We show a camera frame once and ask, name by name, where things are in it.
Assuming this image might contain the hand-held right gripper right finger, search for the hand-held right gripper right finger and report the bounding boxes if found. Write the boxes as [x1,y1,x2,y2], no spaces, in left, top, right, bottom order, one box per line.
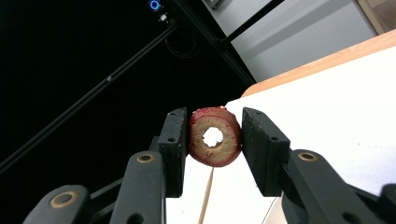
[241,106,386,224]

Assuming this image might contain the red hawthorn ring slice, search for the red hawthorn ring slice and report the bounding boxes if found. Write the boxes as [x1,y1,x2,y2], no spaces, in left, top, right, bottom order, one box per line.
[188,105,244,168]

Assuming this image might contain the black metal frame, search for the black metal frame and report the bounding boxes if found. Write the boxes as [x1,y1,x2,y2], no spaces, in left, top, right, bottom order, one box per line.
[0,0,286,175]

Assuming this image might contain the blue ring light device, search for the blue ring light device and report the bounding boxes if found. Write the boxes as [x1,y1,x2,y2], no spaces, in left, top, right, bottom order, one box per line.
[147,0,163,12]

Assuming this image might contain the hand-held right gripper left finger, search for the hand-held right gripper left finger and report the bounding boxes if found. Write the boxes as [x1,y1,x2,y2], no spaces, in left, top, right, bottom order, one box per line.
[109,107,188,224]

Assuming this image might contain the black cable loop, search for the black cable loop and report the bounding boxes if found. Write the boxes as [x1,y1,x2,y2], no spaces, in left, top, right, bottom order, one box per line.
[163,36,198,60]

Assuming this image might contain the thin wooden skewer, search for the thin wooden skewer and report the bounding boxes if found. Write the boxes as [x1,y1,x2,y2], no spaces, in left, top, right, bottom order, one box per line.
[197,167,216,224]

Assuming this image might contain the wooden table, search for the wooden table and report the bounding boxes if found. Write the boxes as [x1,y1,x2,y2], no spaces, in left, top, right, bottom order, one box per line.
[241,29,396,99]

